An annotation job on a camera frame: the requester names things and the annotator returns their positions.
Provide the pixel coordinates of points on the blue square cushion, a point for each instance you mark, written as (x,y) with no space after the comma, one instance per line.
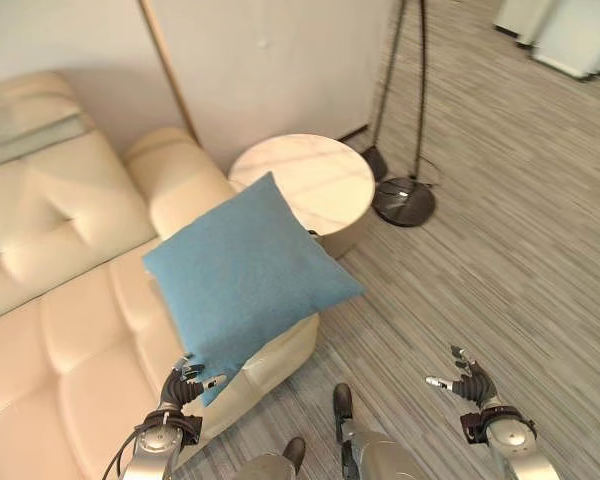
(250,281)

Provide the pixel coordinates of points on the white wall panel wooden edge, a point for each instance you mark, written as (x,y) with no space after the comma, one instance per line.
(270,65)

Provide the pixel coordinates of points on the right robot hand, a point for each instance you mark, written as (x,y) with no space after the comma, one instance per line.
(474,384)

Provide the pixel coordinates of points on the round marble side table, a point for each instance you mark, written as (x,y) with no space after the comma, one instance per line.
(305,185)

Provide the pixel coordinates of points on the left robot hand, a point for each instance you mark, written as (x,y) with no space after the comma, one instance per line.
(176,389)

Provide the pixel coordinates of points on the silver robot left leg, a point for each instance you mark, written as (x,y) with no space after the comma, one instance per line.
(275,460)

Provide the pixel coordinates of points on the white cabinet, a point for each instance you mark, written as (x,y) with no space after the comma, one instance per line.
(560,35)

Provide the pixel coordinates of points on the black floor lamp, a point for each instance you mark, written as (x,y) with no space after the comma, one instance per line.
(405,150)

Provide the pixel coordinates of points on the cream leather sofa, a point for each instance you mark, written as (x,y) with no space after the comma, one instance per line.
(95,280)

